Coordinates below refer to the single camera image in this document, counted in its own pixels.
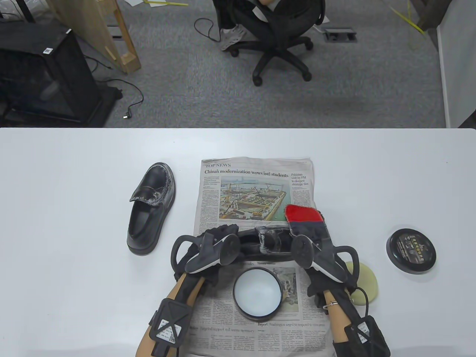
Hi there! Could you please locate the black white right hand controller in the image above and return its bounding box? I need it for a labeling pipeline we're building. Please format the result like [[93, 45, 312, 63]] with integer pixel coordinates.
[[291, 236, 360, 287]]

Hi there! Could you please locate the black left wrist camera module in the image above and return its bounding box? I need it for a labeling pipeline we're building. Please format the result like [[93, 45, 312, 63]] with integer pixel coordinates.
[[149, 299, 194, 349]]

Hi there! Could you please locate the black leather loafer shoe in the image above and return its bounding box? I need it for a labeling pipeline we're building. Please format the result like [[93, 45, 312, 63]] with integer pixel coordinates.
[[231, 224, 299, 261], [127, 162, 176, 255]]

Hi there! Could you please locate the thin black floor cable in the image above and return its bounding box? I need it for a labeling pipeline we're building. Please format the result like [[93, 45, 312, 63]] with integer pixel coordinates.
[[194, 17, 223, 42]]

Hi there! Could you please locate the black white hand controller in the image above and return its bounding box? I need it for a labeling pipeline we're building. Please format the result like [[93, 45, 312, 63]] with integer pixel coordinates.
[[171, 234, 240, 275], [291, 236, 360, 287]]

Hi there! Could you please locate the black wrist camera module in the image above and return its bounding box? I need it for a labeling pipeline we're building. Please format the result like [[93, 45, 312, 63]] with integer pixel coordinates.
[[332, 315, 391, 357], [149, 299, 194, 349]]

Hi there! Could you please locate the black wrist module cable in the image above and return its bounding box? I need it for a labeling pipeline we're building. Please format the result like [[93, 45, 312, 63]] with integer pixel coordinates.
[[353, 286, 370, 318]]

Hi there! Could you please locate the printed newspaper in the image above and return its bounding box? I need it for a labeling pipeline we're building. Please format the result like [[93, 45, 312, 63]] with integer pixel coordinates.
[[186, 157, 333, 357]]

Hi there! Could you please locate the black white left hand controller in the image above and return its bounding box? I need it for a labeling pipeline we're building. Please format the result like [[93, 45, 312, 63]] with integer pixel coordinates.
[[171, 234, 240, 275]]

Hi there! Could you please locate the round leather care cream jar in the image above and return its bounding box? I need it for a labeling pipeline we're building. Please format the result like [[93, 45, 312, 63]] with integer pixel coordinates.
[[233, 268, 284, 321]]

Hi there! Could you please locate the white partition panel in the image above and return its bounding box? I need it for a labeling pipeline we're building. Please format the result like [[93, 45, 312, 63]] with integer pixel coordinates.
[[437, 0, 476, 129]]

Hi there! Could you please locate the black mesh cabinet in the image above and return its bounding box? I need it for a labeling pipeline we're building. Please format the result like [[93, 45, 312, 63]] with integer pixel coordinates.
[[0, 19, 123, 128]]

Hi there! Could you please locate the grey floor outlet box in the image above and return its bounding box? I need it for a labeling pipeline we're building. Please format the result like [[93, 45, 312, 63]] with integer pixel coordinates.
[[323, 27, 357, 42]]

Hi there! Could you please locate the black right wrist camera module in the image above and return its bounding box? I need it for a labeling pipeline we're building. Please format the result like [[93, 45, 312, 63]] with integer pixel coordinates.
[[332, 315, 391, 357]]

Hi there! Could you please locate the black swivel office chair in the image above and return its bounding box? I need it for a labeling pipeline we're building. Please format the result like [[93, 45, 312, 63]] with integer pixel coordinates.
[[229, 0, 326, 87]]

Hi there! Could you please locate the black cream jar lid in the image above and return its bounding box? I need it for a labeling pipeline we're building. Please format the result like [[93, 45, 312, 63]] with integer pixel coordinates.
[[386, 228, 437, 275]]

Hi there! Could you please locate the yellow floor tape strip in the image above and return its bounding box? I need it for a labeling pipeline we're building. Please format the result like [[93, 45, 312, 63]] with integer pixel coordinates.
[[387, 0, 426, 35]]

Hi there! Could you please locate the red and grey polishing mitt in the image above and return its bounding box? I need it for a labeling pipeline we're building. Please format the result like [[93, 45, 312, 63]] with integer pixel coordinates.
[[284, 204, 332, 243]]

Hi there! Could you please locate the person's left hand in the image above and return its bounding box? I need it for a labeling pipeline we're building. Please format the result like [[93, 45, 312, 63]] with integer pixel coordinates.
[[183, 224, 240, 286]]

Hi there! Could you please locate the round yellow polishing sponge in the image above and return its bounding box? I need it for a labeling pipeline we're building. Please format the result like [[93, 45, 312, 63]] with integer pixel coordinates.
[[344, 261, 380, 306]]

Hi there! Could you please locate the person's left forearm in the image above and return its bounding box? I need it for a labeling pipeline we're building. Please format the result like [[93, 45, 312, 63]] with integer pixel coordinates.
[[135, 275, 207, 357]]

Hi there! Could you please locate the black cable with plug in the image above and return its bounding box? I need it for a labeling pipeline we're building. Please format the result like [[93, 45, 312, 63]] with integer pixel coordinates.
[[84, 56, 145, 120]]

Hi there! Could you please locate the light wooden frame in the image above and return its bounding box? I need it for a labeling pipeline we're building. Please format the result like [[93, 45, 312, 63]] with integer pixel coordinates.
[[46, 0, 142, 75]]

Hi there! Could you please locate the person's right hand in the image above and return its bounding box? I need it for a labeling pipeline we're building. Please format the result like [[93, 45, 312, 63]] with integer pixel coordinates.
[[292, 222, 360, 309]]

